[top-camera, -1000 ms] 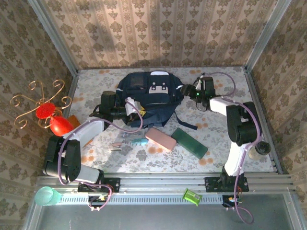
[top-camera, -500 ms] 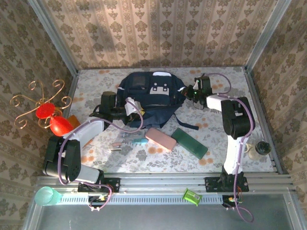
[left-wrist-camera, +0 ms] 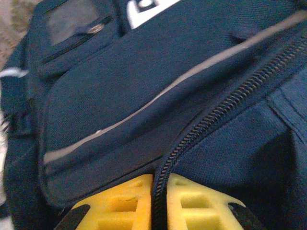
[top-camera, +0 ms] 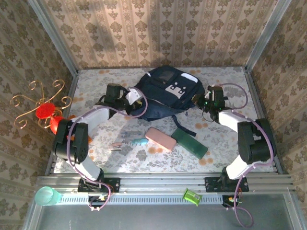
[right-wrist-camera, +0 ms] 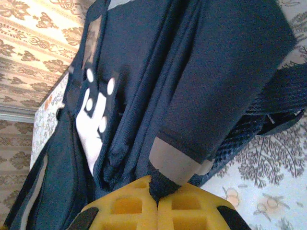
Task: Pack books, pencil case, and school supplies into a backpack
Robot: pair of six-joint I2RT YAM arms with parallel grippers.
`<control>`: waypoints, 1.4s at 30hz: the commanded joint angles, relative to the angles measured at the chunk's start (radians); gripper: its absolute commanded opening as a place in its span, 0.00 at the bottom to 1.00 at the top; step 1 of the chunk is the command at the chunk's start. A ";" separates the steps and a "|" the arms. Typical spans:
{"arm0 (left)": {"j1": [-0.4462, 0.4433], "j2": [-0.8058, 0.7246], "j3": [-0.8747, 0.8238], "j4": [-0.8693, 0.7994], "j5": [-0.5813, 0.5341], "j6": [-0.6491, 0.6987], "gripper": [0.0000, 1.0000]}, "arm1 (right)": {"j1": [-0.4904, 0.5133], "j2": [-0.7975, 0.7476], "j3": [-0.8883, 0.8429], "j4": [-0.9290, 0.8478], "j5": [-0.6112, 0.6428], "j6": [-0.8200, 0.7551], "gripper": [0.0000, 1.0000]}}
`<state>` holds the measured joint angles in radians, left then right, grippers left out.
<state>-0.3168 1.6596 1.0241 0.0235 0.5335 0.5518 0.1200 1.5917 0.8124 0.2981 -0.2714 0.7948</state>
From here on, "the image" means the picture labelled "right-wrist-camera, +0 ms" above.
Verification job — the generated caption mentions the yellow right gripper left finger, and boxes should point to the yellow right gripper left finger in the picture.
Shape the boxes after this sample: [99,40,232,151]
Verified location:
[67,175,159,230]

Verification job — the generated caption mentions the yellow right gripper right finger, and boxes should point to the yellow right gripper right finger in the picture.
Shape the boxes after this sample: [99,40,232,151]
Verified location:
[157,183,251,230]

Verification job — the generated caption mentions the aluminium side rail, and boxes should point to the aluminium side rail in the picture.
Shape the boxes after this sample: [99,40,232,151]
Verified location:
[0,104,37,124]

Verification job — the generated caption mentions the navy blue backpack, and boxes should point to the navy blue backpack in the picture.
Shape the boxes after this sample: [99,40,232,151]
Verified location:
[3,0,307,230]

